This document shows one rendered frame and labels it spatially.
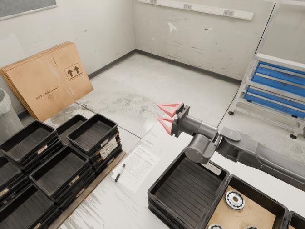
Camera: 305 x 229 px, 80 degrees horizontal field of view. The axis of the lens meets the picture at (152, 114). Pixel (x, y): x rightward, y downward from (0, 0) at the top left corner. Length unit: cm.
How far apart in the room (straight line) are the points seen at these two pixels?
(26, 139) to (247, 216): 193
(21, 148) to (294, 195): 220
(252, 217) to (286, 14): 268
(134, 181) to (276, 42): 283
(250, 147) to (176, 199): 68
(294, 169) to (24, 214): 187
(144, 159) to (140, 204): 33
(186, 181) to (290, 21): 268
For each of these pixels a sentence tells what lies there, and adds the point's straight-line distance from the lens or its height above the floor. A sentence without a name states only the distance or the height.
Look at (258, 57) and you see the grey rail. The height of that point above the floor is 92.
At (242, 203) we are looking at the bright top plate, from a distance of 120.
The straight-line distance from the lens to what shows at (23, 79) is 289.
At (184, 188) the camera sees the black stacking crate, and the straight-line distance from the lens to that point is 117.
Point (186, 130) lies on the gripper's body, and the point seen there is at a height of 146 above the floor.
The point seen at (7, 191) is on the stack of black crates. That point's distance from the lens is 204.
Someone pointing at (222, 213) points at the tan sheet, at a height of 83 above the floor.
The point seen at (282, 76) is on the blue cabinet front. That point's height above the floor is 77.
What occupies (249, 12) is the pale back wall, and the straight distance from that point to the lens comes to 328.
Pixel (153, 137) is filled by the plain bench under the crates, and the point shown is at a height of 70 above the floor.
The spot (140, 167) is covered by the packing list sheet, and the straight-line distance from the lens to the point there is 137.
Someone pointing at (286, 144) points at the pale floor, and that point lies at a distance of 293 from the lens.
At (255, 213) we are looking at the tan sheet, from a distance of 124.
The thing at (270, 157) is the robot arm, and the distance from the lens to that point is 57.
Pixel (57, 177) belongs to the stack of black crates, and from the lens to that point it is 189.
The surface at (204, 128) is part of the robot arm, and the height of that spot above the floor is 148.
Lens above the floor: 188
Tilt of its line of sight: 43 degrees down
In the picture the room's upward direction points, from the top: straight up
